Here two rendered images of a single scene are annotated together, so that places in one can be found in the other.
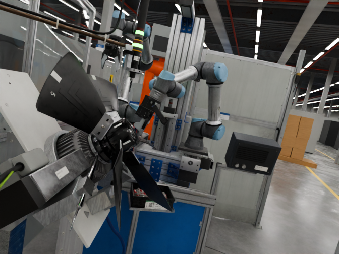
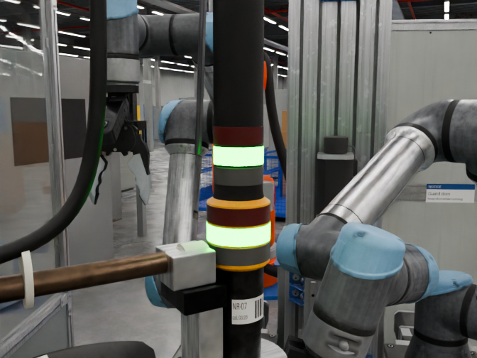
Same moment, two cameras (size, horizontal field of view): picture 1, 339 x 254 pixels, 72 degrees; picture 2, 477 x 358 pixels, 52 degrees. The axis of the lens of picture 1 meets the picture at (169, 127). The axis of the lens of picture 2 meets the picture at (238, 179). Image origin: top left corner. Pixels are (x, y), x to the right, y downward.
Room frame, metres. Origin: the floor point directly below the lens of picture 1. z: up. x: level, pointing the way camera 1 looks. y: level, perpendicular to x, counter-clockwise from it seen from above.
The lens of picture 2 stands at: (0.66, 0.17, 1.64)
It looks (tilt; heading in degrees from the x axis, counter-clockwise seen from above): 8 degrees down; 4
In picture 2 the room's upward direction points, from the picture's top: straight up
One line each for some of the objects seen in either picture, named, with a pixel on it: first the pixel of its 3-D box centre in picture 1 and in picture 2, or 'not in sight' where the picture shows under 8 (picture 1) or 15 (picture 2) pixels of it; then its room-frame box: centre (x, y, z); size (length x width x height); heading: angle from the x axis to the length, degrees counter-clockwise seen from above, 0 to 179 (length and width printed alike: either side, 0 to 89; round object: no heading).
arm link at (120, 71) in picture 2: (115, 34); (116, 73); (1.51, 0.45, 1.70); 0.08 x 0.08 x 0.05
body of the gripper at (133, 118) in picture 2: (114, 47); (121, 120); (1.51, 0.45, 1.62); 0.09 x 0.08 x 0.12; 0
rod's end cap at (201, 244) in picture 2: not in sight; (192, 257); (0.96, 0.22, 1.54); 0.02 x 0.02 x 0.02; 35
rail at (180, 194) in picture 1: (141, 186); not in sight; (1.34, 0.09, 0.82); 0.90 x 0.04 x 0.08; 90
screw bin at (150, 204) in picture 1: (151, 196); not in sight; (1.17, 0.02, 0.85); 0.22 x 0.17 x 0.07; 104
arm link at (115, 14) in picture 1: (118, 21); (116, 27); (1.51, 0.44, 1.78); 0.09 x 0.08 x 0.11; 174
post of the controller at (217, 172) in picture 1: (216, 178); not in sight; (1.34, -0.34, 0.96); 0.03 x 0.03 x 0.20; 0
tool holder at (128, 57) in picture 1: (132, 59); (226, 310); (0.97, 0.20, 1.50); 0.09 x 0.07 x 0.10; 125
